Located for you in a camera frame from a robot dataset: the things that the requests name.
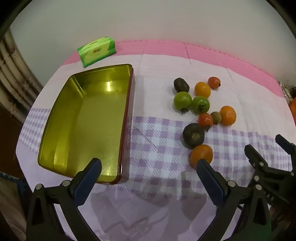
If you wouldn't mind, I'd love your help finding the pink purple checked cloth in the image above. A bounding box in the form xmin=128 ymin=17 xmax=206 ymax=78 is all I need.
xmin=16 ymin=40 xmax=296 ymax=241

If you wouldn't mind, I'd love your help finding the small brown kiwi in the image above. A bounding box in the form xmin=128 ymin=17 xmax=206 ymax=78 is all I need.
xmin=210 ymin=111 xmax=222 ymax=125

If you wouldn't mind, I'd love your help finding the green tomato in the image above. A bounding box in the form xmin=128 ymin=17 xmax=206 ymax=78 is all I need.
xmin=174 ymin=91 xmax=192 ymax=114
xmin=191 ymin=96 xmax=210 ymax=115

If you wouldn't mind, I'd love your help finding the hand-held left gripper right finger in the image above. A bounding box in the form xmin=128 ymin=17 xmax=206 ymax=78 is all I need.
xmin=196 ymin=159 xmax=271 ymax=241

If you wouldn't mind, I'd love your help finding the beige curtain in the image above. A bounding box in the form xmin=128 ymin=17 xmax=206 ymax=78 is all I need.
xmin=0 ymin=28 xmax=44 ymax=130

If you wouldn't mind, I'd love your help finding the yellow orange tomato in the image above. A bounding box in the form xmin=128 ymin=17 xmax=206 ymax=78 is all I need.
xmin=194 ymin=82 xmax=211 ymax=98

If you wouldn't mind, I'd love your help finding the gold tin box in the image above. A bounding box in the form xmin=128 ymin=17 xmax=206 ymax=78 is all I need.
xmin=38 ymin=64 xmax=136 ymax=185

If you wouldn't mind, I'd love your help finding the large dark brown fruit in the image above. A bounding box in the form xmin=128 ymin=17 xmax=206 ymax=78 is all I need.
xmin=182 ymin=123 xmax=205 ymax=149

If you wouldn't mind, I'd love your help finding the shiny crumpled wrapper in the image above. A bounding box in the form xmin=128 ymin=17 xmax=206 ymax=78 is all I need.
xmin=277 ymin=81 xmax=290 ymax=100

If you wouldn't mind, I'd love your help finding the green tissue pack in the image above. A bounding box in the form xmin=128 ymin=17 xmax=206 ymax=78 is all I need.
xmin=77 ymin=36 xmax=116 ymax=68

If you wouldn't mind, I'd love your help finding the small dark brown fruit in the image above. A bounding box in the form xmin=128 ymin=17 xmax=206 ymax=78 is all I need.
xmin=173 ymin=77 xmax=190 ymax=93

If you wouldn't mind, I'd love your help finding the red tomato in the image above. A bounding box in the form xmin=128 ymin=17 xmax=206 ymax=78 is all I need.
xmin=208 ymin=77 xmax=221 ymax=90
xmin=198 ymin=113 xmax=213 ymax=131

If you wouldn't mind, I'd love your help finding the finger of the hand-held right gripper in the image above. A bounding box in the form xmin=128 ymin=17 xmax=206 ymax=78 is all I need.
xmin=275 ymin=134 xmax=296 ymax=163
xmin=244 ymin=144 xmax=294 ymax=179

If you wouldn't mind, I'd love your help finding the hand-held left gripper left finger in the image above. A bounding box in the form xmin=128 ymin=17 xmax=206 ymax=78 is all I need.
xmin=26 ymin=158 xmax=102 ymax=241

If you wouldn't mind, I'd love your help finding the orange round fruit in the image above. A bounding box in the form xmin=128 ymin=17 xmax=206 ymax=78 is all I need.
xmin=219 ymin=105 xmax=237 ymax=126
xmin=190 ymin=144 xmax=213 ymax=169

